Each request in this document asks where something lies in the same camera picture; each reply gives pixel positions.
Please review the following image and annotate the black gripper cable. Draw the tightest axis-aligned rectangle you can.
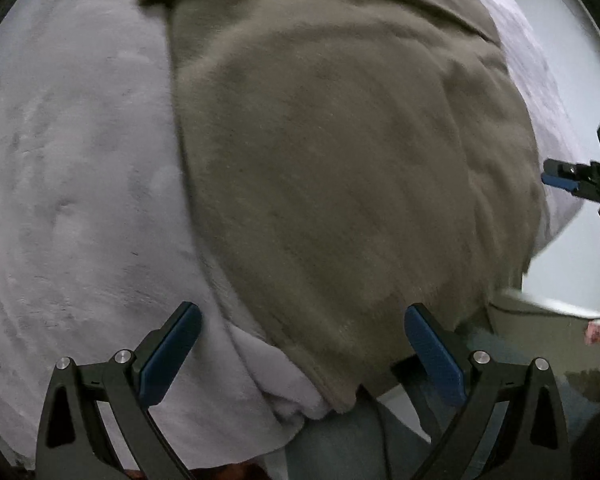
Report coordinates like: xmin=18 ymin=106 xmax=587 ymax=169
xmin=486 ymin=284 xmax=600 ymax=321

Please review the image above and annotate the lavender embossed bedspread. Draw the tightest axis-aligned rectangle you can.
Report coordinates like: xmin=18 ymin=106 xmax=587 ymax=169
xmin=0 ymin=0 xmax=582 ymax=474

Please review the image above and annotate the beige fleece garment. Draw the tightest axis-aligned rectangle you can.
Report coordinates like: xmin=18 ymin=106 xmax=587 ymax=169
xmin=140 ymin=0 xmax=544 ymax=412

